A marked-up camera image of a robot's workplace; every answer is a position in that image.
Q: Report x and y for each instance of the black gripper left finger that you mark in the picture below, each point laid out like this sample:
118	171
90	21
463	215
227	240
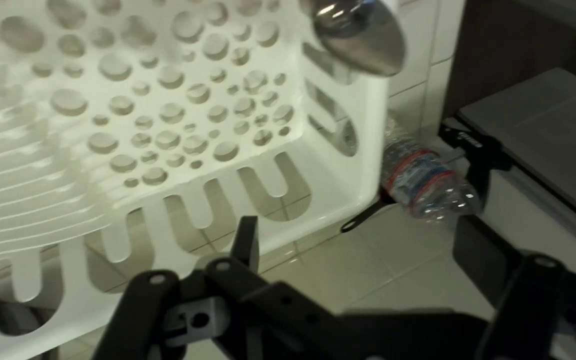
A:
245	245

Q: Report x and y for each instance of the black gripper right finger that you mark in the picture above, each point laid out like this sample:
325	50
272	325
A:
484	256

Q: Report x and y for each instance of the large silver spoon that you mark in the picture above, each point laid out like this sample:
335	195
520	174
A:
363	34

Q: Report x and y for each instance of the clear plastic water bottle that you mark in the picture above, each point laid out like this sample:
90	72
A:
423	180

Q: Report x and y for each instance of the black pan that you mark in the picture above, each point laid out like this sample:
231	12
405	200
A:
380	202

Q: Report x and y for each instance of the white dish rack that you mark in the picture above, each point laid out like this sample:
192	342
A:
137	133

